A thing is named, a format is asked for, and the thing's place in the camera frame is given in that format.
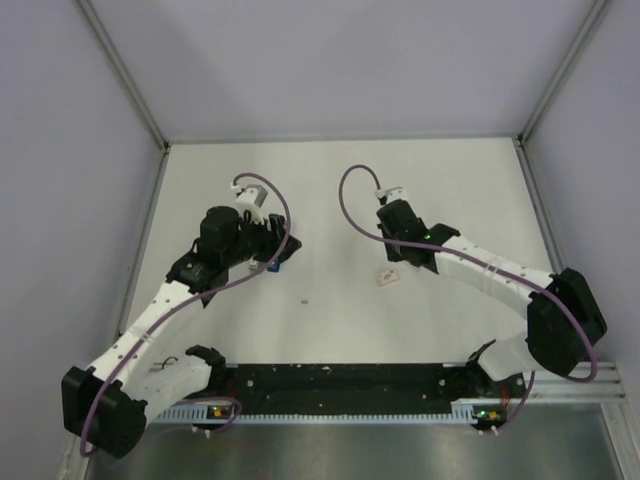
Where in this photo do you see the blue stapler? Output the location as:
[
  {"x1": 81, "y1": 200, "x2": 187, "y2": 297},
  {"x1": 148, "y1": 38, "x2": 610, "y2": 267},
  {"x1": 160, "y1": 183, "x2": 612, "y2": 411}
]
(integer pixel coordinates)
[{"x1": 266, "y1": 260, "x2": 281, "y2": 273}]

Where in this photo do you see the aluminium frame post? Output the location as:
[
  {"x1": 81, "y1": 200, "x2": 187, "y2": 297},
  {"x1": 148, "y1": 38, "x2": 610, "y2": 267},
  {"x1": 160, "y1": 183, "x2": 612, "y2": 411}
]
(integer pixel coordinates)
[
  {"x1": 72, "y1": 0, "x2": 170, "y2": 153},
  {"x1": 517, "y1": 0, "x2": 613, "y2": 146}
]

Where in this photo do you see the right aluminium frame post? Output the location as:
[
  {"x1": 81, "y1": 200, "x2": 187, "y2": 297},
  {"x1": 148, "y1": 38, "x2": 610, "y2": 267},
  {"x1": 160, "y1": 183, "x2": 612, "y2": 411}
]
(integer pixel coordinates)
[{"x1": 517, "y1": 0, "x2": 613, "y2": 146}]

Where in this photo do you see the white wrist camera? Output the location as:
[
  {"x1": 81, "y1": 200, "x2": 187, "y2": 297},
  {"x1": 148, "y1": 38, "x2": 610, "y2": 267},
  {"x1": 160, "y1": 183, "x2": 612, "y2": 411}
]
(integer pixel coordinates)
[
  {"x1": 231, "y1": 184, "x2": 268, "y2": 224},
  {"x1": 375, "y1": 187, "x2": 408, "y2": 205}
]

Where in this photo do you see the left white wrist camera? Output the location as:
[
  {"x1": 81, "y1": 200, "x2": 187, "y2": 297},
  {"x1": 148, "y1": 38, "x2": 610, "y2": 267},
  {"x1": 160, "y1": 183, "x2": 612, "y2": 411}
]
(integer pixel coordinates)
[{"x1": 231, "y1": 184, "x2": 268, "y2": 224}]

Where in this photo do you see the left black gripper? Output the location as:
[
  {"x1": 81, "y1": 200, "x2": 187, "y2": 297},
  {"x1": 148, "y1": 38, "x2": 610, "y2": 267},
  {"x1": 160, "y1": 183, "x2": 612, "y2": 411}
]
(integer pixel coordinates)
[{"x1": 223, "y1": 210, "x2": 301, "y2": 267}]

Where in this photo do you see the left aluminium frame post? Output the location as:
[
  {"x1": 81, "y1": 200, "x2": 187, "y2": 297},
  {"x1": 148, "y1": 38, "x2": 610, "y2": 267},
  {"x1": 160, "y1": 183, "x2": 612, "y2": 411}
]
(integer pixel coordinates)
[{"x1": 72, "y1": 0, "x2": 170, "y2": 153}]

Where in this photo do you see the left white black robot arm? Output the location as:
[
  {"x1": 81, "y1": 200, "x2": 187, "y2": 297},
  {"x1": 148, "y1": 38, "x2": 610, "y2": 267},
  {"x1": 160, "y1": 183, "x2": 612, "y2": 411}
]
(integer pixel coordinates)
[{"x1": 61, "y1": 206, "x2": 301, "y2": 459}]

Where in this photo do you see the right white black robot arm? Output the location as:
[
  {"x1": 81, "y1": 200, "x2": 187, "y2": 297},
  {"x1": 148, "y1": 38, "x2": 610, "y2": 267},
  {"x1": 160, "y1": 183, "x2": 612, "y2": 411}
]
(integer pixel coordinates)
[{"x1": 376, "y1": 196, "x2": 607, "y2": 396}]

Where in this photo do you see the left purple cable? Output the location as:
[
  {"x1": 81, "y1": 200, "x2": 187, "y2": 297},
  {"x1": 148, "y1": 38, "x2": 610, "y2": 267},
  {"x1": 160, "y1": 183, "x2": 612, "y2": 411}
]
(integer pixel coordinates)
[{"x1": 78, "y1": 172, "x2": 292, "y2": 457}]

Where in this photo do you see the white staple box with red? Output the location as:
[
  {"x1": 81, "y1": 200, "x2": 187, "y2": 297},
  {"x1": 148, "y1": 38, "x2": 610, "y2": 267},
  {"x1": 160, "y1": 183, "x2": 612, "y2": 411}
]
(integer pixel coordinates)
[{"x1": 374, "y1": 268, "x2": 400, "y2": 287}]

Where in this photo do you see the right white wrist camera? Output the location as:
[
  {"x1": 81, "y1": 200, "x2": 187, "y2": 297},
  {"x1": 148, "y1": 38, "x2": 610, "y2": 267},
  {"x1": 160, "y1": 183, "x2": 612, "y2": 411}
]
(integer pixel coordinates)
[{"x1": 375, "y1": 187, "x2": 408, "y2": 205}]

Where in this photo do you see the aluminium front rail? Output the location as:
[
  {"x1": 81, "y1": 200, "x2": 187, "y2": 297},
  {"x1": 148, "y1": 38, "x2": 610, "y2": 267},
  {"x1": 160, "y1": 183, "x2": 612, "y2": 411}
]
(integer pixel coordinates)
[{"x1": 519, "y1": 362, "x2": 626, "y2": 401}]

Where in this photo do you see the grey slotted cable duct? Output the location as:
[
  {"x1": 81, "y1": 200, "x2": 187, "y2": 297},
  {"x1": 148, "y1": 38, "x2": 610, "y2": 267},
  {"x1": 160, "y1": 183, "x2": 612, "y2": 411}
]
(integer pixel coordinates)
[{"x1": 153, "y1": 403, "x2": 478, "y2": 426}]

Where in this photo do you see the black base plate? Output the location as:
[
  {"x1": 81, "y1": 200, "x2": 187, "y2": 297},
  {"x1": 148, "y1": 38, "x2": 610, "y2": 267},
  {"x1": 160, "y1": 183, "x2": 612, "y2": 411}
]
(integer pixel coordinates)
[{"x1": 204, "y1": 363, "x2": 525, "y2": 415}]

